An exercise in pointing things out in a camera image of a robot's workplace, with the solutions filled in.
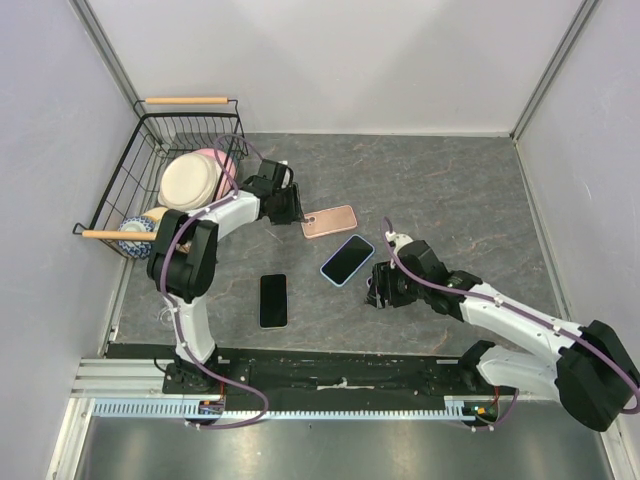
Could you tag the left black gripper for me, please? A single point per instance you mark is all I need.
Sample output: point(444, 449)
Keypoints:
point(295, 212)

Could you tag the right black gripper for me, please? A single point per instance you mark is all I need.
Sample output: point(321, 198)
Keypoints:
point(383, 274)

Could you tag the pink phone case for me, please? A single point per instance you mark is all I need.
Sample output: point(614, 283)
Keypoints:
point(329, 221)

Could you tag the blue phone black screen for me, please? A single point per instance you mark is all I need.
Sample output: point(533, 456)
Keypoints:
point(347, 260)

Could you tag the light blue phone case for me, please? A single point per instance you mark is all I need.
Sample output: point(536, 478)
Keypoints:
point(372, 247)

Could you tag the white phone black screen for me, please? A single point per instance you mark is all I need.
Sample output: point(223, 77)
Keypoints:
point(273, 304)

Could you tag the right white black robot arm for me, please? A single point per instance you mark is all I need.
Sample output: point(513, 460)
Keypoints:
point(585, 368)

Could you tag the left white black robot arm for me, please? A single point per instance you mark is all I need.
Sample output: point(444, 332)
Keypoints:
point(183, 258)

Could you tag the pink plate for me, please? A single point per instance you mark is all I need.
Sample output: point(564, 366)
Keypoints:
point(226, 169)

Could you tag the cream plate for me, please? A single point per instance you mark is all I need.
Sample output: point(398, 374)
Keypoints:
point(189, 182)

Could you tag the cream small bowl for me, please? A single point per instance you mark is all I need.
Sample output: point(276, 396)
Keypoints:
point(155, 214)

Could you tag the blue patterned bowl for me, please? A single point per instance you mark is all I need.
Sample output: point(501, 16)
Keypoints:
point(133, 248)

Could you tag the black wire basket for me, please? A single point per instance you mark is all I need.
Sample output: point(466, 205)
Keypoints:
point(158, 139)

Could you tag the grey cable duct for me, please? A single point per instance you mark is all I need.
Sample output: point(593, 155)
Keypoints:
point(197, 410)

